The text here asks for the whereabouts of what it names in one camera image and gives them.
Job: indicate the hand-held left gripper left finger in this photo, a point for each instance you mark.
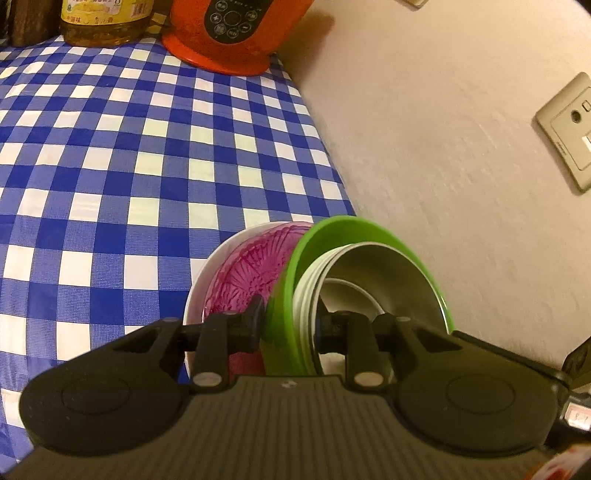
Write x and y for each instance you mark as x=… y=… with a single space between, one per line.
x=256 y=321

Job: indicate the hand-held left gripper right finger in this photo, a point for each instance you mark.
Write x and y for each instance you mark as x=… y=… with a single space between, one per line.
x=332 y=330

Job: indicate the green plastic bowl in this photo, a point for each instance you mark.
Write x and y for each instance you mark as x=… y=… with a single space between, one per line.
x=281 y=304

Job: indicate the cream white ribbed bowl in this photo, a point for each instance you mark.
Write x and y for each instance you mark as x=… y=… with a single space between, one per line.
x=304 y=295

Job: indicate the pink transparent plastic plate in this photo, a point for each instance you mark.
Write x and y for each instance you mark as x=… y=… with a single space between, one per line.
x=249 y=272

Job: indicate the white ceramic plate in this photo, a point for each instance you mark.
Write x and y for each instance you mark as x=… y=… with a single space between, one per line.
x=198 y=290

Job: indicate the stainless steel bowl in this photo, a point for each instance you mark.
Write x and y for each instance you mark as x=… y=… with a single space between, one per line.
x=392 y=286

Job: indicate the red white printed cloth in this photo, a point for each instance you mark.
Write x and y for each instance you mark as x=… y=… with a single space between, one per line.
x=565 y=464

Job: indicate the blue white checkered tablecloth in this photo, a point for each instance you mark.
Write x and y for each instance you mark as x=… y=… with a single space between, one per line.
x=115 y=184

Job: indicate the red electric pressure cooker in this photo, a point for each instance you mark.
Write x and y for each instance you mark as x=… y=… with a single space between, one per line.
x=231 y=32

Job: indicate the large cooking oil bottle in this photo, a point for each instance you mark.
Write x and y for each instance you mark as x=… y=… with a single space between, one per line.
x=106 y=23

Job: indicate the brown metal canister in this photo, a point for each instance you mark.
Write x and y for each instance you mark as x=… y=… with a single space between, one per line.
x=32 y=23

